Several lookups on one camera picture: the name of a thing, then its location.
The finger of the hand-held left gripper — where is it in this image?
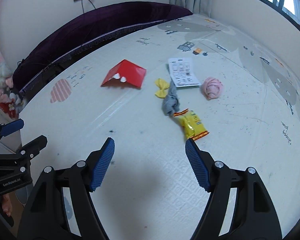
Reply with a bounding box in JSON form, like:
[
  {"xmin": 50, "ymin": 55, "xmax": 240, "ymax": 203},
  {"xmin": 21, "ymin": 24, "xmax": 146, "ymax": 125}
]
[
  {"xmin": 0, "ymin": 119, "xmax": 25, "ymax": 155},
  {"xmin": 14, "ymin": 135, "xmax": 48, "ymax": 158}
]

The pink ball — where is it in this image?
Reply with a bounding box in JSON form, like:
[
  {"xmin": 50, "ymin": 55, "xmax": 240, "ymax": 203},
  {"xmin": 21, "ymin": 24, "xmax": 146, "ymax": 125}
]
[{"xmin": 200, "ymin": 77, "xmax": 224, "ymax": 100}]

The black power cable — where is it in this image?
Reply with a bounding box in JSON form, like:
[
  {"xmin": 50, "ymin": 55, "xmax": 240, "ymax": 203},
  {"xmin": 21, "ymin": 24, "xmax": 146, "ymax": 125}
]
[{"xmin": 81, "ymin": 0, "xmax": 96, "ymax": 14}]

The yellow bow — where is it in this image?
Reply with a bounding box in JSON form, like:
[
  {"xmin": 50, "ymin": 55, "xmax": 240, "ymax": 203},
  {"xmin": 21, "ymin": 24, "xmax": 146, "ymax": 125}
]
[{"xmin": 154, "ymin": 78, "xmax": 170, "ymax": 99}]

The red paper box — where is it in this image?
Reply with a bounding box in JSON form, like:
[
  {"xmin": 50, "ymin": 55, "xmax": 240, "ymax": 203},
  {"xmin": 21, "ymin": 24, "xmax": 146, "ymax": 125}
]
[{"xmin": 100, "ymin": 59, "xmax": 147, "ymax": 90}]

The person's left hand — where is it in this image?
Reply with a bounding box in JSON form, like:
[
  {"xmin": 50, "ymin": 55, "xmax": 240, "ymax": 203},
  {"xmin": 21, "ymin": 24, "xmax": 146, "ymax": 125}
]
[{"xmin": 0, "ymin": 193, "xmax": 12, "ymax": 217}]

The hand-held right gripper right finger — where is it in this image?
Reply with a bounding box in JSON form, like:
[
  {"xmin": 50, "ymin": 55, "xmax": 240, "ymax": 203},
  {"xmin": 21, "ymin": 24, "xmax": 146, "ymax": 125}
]
[{"xmin": 185, "ymin": 139, "xmax": 283, "ymax": 240}]

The yellow snack packet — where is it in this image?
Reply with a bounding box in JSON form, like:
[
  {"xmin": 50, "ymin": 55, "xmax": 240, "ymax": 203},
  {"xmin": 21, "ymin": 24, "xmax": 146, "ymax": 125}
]
[{"xmin": 173, "ymin": 109, "xmax": 210, "ymax": 141}]

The white printed leaflet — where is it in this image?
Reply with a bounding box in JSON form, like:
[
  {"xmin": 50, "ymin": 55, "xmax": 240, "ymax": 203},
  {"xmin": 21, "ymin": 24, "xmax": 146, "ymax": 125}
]
[{"xmin": 168, "ymin": 57, "xmax": 200, "ymax": 88}]

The grey cloth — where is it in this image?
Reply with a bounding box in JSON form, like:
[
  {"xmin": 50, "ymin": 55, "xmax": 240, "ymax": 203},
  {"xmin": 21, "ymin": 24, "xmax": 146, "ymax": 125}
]
[{"xmin": 161, "ymin": 81, "xmax": 180, "ymax": 116}]

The pile of plush toys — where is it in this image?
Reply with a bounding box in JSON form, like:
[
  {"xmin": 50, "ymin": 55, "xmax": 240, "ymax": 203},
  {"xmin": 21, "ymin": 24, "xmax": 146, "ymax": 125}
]
[{"xmin": 0, "ymin": 27, "xmax": 28, "ymax": 119}]

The purple velvet blanket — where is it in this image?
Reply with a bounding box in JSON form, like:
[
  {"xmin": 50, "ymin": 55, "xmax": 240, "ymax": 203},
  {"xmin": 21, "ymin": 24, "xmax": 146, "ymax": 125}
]
[{"xmin": 12, "ymin": 2, "xmax": 193, "ymax": 98}]

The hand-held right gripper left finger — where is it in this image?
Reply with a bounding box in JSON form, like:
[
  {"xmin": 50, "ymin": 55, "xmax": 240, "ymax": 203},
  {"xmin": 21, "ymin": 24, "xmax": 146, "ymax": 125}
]
[{"xmin": 16, "ymin": 137, "xmax": 115, "ymax": 240}]

